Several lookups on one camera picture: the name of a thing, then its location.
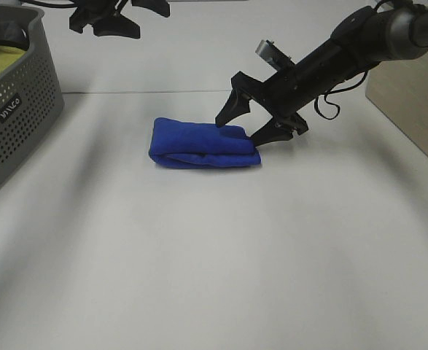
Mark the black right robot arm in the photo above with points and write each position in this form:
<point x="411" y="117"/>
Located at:
<point x="358" y="44"/>

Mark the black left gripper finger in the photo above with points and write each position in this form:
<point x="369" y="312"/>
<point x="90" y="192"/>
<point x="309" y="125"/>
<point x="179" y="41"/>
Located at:
<point x="109" y="23"/>
<point x="161" y="7"/>

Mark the grey perforated laundry basket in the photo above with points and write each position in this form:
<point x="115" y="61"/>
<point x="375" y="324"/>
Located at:
<point x="30" y="94"/>

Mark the beige storage box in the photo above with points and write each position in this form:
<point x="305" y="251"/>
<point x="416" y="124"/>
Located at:
<point x="399" y="89"/>

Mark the blue microfiber towel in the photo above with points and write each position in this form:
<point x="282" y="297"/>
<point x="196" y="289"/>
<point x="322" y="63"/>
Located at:
<point x="190" y="145"/>

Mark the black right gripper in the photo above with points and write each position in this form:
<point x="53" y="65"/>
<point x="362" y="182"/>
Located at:
<point x="283" y="94"/>

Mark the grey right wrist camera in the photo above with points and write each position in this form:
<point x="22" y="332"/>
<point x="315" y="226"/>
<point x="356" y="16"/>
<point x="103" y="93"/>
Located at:
<point x="272" y="55"/>

